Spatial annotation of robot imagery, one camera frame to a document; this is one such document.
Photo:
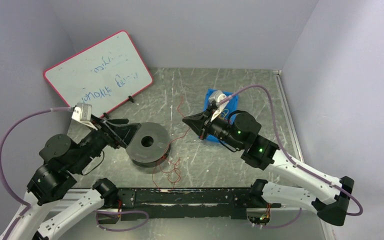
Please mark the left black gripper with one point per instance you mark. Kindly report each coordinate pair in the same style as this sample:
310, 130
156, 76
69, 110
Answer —
111, 133

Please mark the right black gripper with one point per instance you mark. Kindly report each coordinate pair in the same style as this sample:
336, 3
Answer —
206, 124

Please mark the grey cable spool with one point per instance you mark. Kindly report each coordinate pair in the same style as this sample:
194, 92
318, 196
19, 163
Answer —
150, 146

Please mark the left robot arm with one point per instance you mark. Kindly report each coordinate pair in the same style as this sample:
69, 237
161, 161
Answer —
63, 158

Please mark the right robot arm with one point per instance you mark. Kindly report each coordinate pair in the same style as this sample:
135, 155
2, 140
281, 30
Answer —
320, 193

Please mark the pink framed whiteboard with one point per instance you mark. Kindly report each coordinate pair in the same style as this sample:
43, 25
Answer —
104, 75

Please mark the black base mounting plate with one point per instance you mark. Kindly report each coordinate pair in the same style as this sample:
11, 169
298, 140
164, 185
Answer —
179, 203

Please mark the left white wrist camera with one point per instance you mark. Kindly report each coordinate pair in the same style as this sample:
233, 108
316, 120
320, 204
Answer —
82, 113

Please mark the aluminium rail frame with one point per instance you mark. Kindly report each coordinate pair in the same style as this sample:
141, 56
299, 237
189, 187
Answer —
178, 92

